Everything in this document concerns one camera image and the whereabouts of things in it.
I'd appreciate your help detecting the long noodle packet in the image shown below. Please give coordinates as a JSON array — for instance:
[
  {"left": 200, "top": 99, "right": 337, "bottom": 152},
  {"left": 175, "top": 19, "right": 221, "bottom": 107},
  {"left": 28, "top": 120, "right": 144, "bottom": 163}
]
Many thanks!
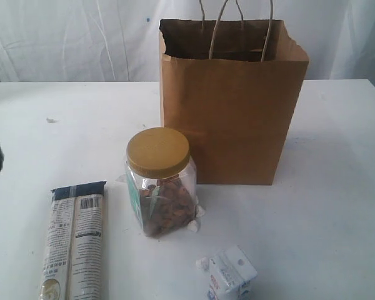
[{"left": 39, "top": 181, "right": 106, "bottom": 299}]

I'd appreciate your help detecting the brown paper shopping bag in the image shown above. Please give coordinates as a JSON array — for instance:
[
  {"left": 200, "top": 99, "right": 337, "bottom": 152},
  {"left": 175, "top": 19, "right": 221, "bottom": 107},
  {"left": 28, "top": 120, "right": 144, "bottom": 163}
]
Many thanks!
[{"left": 159, "top": 18, "right": 309, "bottom": 185}]

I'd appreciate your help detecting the clear tape piece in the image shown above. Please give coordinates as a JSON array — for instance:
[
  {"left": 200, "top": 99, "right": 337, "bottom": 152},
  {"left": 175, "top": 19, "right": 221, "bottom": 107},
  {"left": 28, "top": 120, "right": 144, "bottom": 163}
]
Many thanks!
[{"left": 116, "top": 174, "right": 127, "bottom": 183}]

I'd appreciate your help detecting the clear jar gold lid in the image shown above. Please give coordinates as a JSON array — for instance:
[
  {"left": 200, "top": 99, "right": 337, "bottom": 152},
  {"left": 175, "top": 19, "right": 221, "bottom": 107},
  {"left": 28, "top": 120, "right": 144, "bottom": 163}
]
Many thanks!
[{"left": 124, "top": 127, "right": 198, "bottom": 238}]

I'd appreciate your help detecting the small white milk carton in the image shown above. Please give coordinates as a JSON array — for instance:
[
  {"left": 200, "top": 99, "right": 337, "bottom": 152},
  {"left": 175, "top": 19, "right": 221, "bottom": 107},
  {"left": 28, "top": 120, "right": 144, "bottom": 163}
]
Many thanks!
[{"left": 207, "top": 246, "right": 258, "bottom": 300}]

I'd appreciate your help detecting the white crumpled scrap near carton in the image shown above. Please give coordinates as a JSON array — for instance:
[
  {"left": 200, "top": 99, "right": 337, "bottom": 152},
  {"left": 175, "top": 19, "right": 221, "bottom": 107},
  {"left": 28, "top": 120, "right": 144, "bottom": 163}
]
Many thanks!
[{"left": 196, "top": 256, "right": 209, "bottom": 272}]

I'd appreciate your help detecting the white backdrop sheet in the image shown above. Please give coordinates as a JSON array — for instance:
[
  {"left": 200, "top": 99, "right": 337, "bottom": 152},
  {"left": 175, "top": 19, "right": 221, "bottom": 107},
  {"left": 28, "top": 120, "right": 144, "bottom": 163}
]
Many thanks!
[{"left": 0, "top": 1, "right": 375, "bottom": 85}]

